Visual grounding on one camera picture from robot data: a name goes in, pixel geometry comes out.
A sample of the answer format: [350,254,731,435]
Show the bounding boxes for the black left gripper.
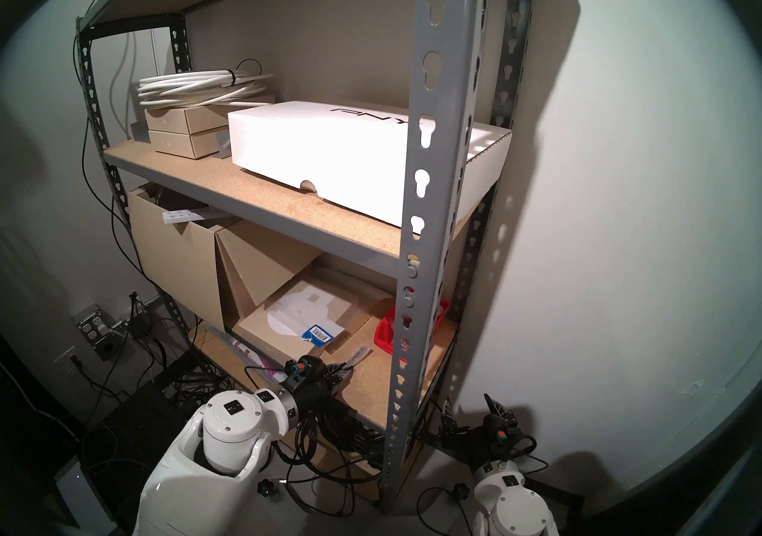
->
[280,355,357,416]

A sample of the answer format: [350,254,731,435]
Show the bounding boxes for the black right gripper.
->
[441,392,538,471]

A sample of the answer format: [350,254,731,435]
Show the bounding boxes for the red plastic bin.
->
[374,297,451,358]

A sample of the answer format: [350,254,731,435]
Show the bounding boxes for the grey metal rack shelf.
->
[74,0,542,512]

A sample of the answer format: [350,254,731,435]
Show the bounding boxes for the flat cardboard box white label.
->
[232,276,396,366]

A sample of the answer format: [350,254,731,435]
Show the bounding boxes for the white tube pink print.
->
[225,332,286,384]

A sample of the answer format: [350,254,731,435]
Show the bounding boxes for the large open cardboard box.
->
[128,182,325,333]

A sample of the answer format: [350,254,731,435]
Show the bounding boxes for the black box on floor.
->
[89,383,203,464]

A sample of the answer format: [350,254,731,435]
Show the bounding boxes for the white power strip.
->
[162,206,209,225]

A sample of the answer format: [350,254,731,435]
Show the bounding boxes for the white PNY cardboard box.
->
[227,101,513,229]

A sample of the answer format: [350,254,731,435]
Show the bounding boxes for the small brown cardboard box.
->
[148,127,233,160]
[144,94,277,135]

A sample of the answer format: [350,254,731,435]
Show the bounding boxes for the white box device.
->
[55,456,102,532]

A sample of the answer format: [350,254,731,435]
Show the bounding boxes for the black coiled cable bundle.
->
[295,404,391,485]

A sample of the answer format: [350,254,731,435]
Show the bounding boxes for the black knob with cable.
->
[417,483,477,532]

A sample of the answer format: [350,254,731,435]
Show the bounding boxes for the metal wall outlet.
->
[73,303,129,361]

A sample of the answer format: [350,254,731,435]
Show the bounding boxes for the white wall outlet plate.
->
[54,347,84,375]

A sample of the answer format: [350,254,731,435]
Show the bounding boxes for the coiled white cable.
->
[138,60,276,108]

